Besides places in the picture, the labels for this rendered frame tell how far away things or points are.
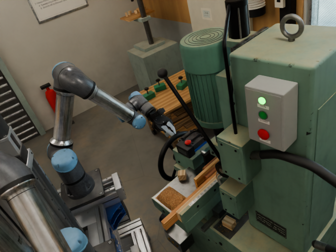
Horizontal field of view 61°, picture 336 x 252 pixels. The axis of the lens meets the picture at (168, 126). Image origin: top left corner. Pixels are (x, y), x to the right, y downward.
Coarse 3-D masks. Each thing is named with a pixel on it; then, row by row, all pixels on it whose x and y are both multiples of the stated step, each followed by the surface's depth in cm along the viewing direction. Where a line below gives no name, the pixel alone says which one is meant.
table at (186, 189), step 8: (176, 168) 140; (184, 168) 137; (200, 168) 130; (176, 176) 130; (192, 176) 127; (168, 184) 127; (176, 184) 126; (184, 184) 125; (192, 184) 123; (184, 192) 121; (152, 200) 124; (216, 200) 118; (160, 208) 121; (208, 208) 116; (192, 216) 110; (200, 216) 114; (184, 224) 109; (192, 224) 112
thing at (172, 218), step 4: (212, 176) 119; (208, 180) 118; (204, 184) 117; (200, 188) 115; (192, 192) 115; (188, 196) 114; (184, 200) 112; (180, 204) 111; (176, 208) 110; (172, 212) 109; (168, 216) 108; (172, 216) 108; (176, 216) 109; (164, 220) 107; (168, 220) 107; (172, 220) 109; (176, 220) 110; (164, 224) 106; (168, 224) 108; (172, 224) 109; (164, 228) 109
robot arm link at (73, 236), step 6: (66, 228) 102; (72, 228) 101; (66, 234) 99; (72, 234) 99; (78, 234) 99; (84, 234) 103; (66, 240) 97; (72, 240) 97; (78, 240) 97; (84, 240) 99; (72, 246) 95; (78, 246) 96; (84, 246) 98; (90, 246) 103
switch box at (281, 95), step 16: (256, 80) 67; (272, 80) 65; (256, 96) 65; (272, 96) 61; (288, 96) 61; (256, 112) 68; (272, 112) 64; (288, 112) 63; (256, 128) 71; (272, 128) 67; (288, 128) 66; (272, 144) 69; (288, 144) 68
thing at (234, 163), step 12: (228, 132) 82; (240, 132) 81; (228, 144) 80; (240, 144) 77; (252, 144) 80; (228, 156) 83; (240, 156) 79; (228, 168) 86; (240, 168) 81; (252, 168) 84; (240, 180) 85
